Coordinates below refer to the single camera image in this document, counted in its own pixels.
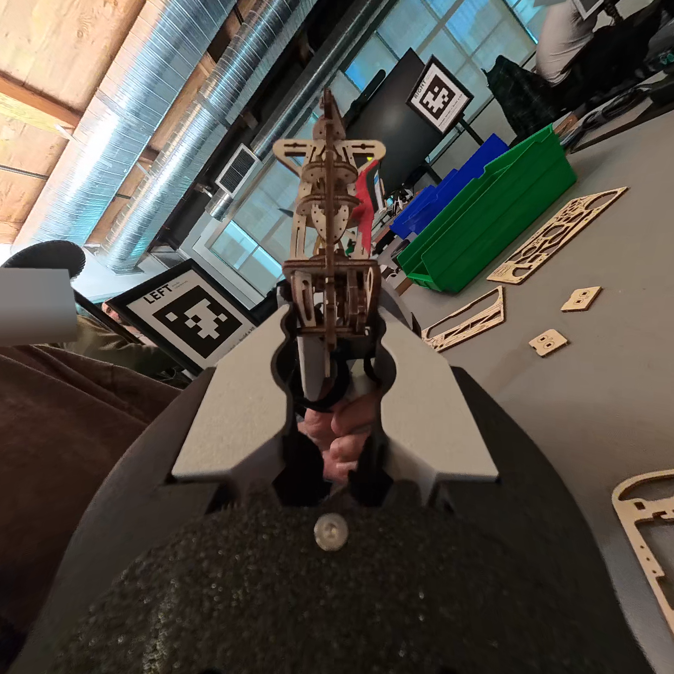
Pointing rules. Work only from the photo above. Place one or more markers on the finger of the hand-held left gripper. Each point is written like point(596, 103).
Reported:
point(400, 313)

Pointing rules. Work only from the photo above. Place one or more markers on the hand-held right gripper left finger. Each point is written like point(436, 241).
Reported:
point(231, 416)

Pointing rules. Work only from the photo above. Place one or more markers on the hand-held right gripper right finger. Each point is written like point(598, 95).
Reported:
point(437, 421)

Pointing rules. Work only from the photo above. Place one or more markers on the wooden ship model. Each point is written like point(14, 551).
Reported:
point(326, 174)

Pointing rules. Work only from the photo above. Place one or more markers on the rounded wooden frame piece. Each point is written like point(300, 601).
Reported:
point(640, 532)

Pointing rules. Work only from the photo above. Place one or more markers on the person's left forearm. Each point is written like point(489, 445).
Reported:
point(116, 347)

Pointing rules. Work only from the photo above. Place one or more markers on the person's left hand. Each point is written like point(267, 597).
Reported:
point(342, 432)

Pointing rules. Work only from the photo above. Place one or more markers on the triangular wooden cutout sheet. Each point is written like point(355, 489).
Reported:
point(463, 321)

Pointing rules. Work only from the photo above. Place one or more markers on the blue plastic bin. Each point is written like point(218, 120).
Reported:
point(474, 174)
point(416, 210)

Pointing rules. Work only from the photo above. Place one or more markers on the green plastic bin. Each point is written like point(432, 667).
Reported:
point(489, 221)

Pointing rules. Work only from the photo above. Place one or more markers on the small wooden rectangular piece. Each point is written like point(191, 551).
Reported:
point(581, 299)
point(547, 343)

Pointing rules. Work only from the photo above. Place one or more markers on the white air vent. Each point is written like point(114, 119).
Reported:
point(237, 171)

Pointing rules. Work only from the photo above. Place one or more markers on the large wooden cutout sheet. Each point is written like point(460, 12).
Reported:
point(558, 237)

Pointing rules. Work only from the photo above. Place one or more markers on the black monitor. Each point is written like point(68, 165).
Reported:
point(389, 116)

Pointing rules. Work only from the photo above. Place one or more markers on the black-white printed tag sign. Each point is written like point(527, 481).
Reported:
point(439, 97)

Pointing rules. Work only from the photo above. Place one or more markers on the dark plaid cloth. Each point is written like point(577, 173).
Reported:
point(518, 100)

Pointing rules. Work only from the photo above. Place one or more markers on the silver ventilation duct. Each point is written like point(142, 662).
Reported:
point(121, 121)
point(184, 158)

